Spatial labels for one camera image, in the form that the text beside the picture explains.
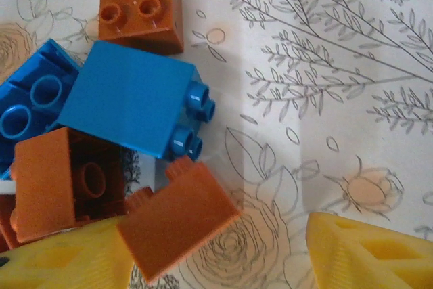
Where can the orange lego brick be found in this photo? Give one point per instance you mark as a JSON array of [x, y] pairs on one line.
[[179, 221], [135, 21], [5, 231], [44, 184]]

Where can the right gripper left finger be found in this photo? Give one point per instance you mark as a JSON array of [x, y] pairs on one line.
[[50, 262]]

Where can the blue lego brick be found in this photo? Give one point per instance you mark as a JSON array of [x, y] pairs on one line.
[[128, 96], [20, 99]]

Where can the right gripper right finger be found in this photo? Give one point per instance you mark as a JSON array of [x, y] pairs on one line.
[[338, 255]]

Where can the floral table cloth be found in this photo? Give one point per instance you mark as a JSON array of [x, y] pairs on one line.
[[304, 133]]

